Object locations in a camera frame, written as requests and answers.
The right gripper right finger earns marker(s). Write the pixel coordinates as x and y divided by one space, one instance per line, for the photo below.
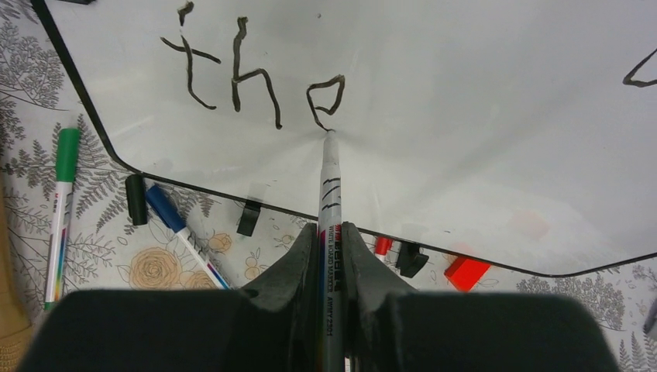
370 330

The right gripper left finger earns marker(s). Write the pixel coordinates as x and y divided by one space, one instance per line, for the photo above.
284 304

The black cap whiteboard marker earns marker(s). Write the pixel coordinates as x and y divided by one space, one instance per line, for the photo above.
331 349

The white whiteboard black frame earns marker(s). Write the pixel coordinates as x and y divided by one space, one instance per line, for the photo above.
519 132

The red cap whiteboard marker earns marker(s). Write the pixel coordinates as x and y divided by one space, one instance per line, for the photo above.
381 248

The blue cap whiteboard marker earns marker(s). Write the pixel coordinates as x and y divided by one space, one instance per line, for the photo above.
170 217

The green cap whiteboard marker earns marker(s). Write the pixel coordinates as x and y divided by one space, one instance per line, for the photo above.
65 172

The black marker cap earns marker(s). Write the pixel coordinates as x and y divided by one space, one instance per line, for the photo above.
136 199

